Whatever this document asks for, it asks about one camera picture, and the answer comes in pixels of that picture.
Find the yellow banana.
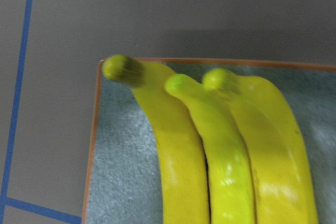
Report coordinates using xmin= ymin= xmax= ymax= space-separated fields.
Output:
xmin=165 ymin=74 xmax=256 ymax=223
xmin=102 ymin=55 xmax=210 ymax=223
xmin=202 ymin=68 xmax=319 ymax=223

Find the grey square plate orange rim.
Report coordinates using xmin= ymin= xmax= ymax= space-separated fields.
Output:
xmin=82 ymin=58 xmax=335 ymax=223

